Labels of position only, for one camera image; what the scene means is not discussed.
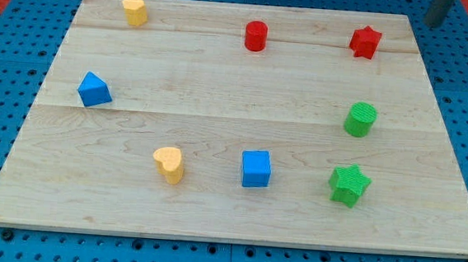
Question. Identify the light wooden board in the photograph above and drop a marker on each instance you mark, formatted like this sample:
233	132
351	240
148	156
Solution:
185	79

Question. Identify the green star block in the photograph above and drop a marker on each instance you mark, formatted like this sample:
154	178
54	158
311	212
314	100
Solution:
348	184

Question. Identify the red star block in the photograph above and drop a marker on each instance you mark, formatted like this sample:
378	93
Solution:
364	42

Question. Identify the blue cube block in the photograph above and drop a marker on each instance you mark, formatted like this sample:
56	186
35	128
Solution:
256	169

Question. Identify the yellow heart block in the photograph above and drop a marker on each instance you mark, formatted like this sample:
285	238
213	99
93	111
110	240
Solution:
169	162

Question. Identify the red cylinder block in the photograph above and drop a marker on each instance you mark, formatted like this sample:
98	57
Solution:
256	35

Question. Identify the green cylinder block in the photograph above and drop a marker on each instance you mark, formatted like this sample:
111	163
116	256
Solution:
360	119

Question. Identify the blue triangle block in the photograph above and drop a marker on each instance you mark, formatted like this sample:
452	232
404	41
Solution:
93	91

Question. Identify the yellow hexagon block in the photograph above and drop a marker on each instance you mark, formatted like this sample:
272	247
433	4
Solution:
135	12

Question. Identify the grey cylindrical robot stick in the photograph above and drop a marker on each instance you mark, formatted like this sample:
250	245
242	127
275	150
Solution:
437	12

